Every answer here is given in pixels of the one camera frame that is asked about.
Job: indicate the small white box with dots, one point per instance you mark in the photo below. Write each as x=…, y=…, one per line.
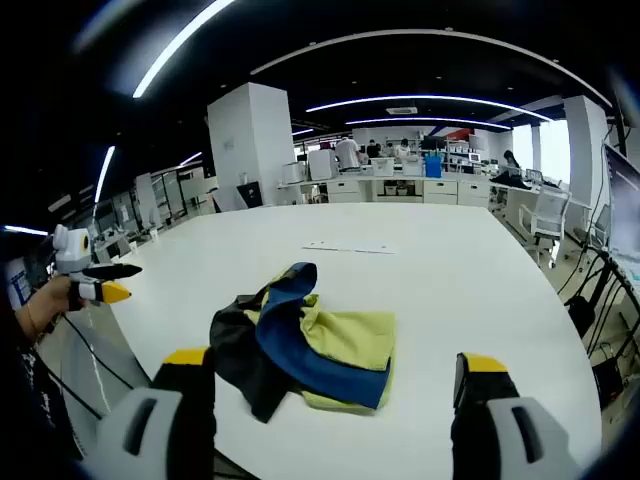
x=292, y=173

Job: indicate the curved ceiling light strip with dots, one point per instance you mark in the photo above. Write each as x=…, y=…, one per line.
x=430, y=120
x=430, y=98

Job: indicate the person's dark clothing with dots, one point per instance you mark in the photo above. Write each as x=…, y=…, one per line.
x=30, y=400

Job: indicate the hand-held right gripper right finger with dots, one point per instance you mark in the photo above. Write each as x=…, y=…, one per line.
x=500, y=430

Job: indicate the white office chair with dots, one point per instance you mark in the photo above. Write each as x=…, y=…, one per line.
x=550, y=210

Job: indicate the dark computer monitor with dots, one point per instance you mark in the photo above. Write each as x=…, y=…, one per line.
x=625, y=200

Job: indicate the white counter cabinet row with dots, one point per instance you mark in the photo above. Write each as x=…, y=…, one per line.
x=440, y=192

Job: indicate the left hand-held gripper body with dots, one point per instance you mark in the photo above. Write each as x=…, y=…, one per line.
x=70, y=250

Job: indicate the person's left hand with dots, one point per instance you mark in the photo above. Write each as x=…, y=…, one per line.
x=57, y=295

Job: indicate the long ceiling light strip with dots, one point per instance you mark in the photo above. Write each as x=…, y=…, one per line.
x=105, y=172
x=175, y=45

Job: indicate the narrow white pillar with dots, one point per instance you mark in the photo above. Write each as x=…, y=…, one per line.
x=585, y=150

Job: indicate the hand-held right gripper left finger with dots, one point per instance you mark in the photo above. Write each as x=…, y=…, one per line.
x=145, y=420

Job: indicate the white storage crate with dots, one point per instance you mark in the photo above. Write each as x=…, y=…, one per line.
x=412, y=168
x=383, y=167

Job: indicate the white boxy appliance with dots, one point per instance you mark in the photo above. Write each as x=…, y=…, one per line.
x=322, y=165

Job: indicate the black panel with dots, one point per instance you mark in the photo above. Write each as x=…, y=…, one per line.
x=250, y=195

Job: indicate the glass front cabinet row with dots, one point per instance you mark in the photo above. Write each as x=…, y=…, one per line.
x=175, y=190

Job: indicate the blue plastic bin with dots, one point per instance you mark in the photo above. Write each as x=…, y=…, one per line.
x=433, y=166

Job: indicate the wide white pillar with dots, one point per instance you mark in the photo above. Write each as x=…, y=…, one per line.
x=250, y=145

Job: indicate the ceiling air vent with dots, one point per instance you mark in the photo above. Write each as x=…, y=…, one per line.
x=401, y=110

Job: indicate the yellow blue black garment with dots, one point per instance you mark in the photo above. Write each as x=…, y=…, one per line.
x=350, y=330

